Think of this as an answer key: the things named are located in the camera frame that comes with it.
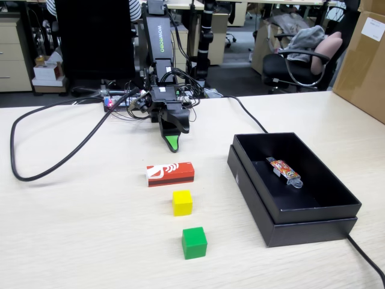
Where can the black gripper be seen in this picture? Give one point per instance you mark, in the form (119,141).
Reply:
(164,96)

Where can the red and white small box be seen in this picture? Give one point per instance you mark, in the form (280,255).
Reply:
(171,176)

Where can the yellow cube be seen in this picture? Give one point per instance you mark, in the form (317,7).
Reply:
(182,203)

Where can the green cube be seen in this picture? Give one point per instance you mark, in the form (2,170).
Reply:
(194,244)

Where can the black background robot arm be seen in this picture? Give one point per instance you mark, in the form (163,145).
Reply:
(206,33)

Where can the black box tray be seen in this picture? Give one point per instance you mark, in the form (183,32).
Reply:
(316,156)

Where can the white cardboard box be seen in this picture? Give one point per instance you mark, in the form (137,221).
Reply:
(45,72)

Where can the black open box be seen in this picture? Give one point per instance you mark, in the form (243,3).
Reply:
(312,233)

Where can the large labelled cardboard box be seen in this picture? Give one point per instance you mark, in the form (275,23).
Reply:
(361,75)

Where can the plain cardboard box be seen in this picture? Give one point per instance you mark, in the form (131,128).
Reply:
(373,6)

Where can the controller circuit board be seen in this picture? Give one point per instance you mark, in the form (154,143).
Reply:
(109,102)

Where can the black office chair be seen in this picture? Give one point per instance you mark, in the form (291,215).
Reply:
(276,64)

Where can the flat white carton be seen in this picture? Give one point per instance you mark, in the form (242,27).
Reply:
(48,85)

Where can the grey cloth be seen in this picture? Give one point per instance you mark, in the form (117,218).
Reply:
(306,39)

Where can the pink cushion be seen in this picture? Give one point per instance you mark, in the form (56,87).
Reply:
(328,48)

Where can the beige drawer cabinet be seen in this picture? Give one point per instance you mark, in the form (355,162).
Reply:
(13,54)

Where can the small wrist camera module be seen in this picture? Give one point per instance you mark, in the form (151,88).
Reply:
(142,103)

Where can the beige desk pedestal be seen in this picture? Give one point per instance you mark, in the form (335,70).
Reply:
(218,39)

